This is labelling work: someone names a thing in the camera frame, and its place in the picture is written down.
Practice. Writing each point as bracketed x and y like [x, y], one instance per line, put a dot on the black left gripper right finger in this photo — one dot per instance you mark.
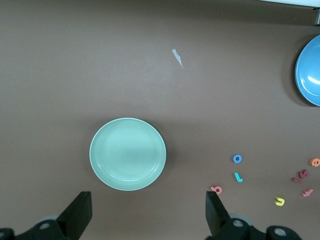
[217, 220]

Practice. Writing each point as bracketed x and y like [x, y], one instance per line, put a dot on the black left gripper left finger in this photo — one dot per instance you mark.
[75, 215]

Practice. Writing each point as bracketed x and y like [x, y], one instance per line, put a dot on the pink foam letter b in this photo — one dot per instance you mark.
[218, 190]

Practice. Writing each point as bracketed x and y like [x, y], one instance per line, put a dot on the teal foam letter l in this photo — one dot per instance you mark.
[238, 177]

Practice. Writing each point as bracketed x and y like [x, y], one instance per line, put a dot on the blue foam letter o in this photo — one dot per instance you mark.
[234, 158]

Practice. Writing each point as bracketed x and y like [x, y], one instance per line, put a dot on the yellow foam letter n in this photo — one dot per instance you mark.
[278, 202]

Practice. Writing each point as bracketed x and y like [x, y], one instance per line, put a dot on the green plate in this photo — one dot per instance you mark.
[127, 153]

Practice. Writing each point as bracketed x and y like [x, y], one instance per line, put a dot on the maroon foam letter i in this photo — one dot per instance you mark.
[297, 180]

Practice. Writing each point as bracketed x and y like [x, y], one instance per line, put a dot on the pink foam letter f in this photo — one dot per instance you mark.
[307, 192]

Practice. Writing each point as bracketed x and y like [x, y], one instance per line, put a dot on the maroon foam letter m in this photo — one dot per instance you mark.
[304, 173]

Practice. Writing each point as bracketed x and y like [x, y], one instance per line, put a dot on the orange foam letter e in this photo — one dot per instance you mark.
[313, 162]

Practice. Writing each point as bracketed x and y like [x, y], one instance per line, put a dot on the brown table cover mat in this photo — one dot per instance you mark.
[75, 75]

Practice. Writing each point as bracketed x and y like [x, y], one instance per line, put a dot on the white tape scrap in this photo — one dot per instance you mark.
[178, 58]

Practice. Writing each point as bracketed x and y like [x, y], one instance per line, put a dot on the blue plate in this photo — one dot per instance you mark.
[310, 72]

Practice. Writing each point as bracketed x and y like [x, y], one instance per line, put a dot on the grey metal camera mount bracket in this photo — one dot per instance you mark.
[317, 17]

